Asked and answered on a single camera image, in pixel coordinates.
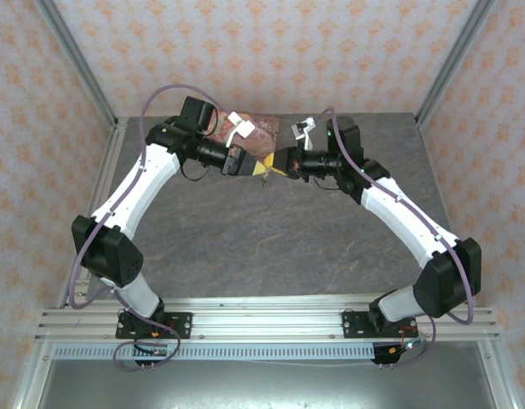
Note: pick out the yellow padlock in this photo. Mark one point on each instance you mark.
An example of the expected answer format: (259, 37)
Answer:
(269, 161)

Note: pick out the small metal key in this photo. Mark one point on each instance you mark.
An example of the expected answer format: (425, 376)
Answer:
(264, 178)

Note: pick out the pink picture book box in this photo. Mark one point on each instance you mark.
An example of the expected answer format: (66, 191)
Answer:
(262, 140)

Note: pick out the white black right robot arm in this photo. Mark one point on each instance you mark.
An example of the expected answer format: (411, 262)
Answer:
(399, 213)

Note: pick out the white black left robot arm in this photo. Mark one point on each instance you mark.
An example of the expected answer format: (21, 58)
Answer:
(156, 170)

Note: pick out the black left base electronics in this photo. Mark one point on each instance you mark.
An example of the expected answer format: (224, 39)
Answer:
(154, 353)

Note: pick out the black base electronics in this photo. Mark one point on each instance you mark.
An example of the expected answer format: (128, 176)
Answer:
(154, 353)
(388, 357)

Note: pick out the black right base electronics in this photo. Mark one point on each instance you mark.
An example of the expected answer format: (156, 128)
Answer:
(388, 357)

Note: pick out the grey metal sheet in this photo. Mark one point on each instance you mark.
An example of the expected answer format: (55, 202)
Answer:
(262, 387)

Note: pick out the aluminium side rail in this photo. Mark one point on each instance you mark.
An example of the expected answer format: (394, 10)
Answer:
(101, 179)

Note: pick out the aluminium corner post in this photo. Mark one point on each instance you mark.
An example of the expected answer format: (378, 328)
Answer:
(79, 59)
(454, 59)

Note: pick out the aluminium cross rail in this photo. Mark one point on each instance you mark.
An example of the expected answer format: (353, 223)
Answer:
(267, 324)

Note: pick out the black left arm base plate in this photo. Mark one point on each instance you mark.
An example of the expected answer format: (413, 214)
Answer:
(181, 326)

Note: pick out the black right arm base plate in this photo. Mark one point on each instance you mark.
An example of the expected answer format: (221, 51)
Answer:
(352, 326)

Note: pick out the aluminium lower frame profile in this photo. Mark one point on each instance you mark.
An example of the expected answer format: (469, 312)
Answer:
(499, 379)
(32, 379)

